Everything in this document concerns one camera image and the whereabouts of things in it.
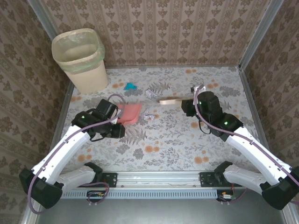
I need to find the beige plastic waste bin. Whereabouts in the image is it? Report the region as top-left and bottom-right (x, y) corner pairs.
(51, 28), (109, 94)

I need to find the aluminium frame post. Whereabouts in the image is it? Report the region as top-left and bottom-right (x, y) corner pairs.
(27, 0), (60, 39)
(238, 0), (285, 70)

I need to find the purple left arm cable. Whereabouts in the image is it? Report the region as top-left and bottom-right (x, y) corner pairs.
(27, 93), (128, 215)

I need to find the beige hand brush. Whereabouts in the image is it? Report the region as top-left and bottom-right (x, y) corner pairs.
(158, 96), (194, 105)

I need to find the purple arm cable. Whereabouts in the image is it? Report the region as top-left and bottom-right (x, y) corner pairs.
(27, 93), (128, 215)
(192, 85), (299, 206)

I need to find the green translucent bin liner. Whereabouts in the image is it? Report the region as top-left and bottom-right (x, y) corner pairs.
(51, 28), (106, 72)

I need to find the aluminium mounting rail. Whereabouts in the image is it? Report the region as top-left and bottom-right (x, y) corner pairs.
(34, 169), (286, 188)

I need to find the pink plastic dustpan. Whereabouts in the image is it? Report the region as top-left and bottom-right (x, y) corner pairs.
(116, 103), (142, 127)

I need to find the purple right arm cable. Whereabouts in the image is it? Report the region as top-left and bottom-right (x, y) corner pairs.
(192, 85), (299, 206)

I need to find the small connector board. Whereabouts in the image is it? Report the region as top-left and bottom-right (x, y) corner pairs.
(216, 189), (236, 203)
(86, 189), (106, 203)

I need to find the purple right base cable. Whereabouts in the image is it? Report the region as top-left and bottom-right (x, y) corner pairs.
(221, 186), (248, 206)

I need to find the grey slotted cable duct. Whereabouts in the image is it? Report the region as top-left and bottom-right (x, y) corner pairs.
(62, 188), (219, 199)

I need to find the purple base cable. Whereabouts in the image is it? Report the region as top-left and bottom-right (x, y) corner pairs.
(221, 186), (248, 206)
(78, 181), (110, 206)

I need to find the grey steel panel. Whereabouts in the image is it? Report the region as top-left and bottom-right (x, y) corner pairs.
(21, 186), (299, 224)

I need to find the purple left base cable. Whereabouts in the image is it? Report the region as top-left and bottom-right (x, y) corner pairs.
(78, 181), (110, 206)

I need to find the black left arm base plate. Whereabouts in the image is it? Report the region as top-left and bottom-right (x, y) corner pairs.
(76, 172), (118, 189)

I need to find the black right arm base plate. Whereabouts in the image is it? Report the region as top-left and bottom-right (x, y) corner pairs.
(199, 171), (243, 189)

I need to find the teal paper scrap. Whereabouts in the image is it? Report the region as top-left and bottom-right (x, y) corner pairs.
(123, 82), (138, 91)

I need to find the aluminium table side rail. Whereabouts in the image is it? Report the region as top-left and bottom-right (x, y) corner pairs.
(237, 66), (277, 170)
(44, 81), (76, 172)

